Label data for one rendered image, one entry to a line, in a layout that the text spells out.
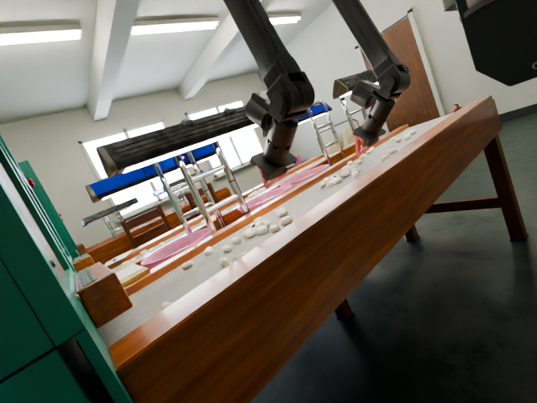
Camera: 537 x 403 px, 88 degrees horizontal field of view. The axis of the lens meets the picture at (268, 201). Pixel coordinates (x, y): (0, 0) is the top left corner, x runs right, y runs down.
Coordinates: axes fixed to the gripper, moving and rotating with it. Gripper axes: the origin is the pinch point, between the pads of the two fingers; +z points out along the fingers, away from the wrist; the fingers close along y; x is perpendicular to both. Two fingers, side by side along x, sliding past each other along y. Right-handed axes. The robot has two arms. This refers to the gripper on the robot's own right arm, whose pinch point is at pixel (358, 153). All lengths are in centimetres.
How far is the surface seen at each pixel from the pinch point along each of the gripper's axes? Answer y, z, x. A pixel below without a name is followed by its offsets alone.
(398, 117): -440, 173, -115
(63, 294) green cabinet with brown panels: 85, -20, 7
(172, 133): 51, -7, -31
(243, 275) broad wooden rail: 64, -9, 13
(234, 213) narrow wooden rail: 22, 49, -34
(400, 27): -442, 48, -183
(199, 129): 43, -6, -30
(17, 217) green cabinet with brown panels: 85, -26, 0
